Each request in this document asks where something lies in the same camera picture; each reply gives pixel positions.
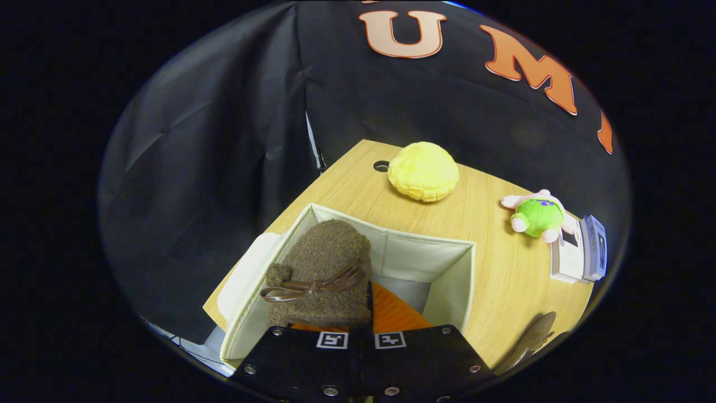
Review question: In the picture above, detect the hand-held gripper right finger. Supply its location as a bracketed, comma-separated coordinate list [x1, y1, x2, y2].
[361, 281, 498, 403]

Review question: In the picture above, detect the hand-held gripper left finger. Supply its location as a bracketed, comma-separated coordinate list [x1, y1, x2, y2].
[232, 322, 364, 403]

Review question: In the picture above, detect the beige fabric storage box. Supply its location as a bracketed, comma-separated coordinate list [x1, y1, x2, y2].
[218, 203, 477, 362]

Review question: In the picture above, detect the brown fuzzy shoe with bow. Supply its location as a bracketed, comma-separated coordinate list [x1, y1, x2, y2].
[260, 218, 374, 330]
[495, 311, 558, 376]

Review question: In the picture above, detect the storage box lid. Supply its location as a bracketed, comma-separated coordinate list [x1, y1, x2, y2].
[217, 232, 280, 321]

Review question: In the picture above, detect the yellow plush bun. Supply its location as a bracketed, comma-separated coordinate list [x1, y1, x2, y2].
[387, 142, 460, 203]

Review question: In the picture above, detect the green and pink plush toy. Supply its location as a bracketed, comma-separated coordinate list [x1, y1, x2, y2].
[501, 189, 577, 244]

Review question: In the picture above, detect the white book with portrait cover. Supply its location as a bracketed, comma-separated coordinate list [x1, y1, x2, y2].
[551, 213, 588, 284]

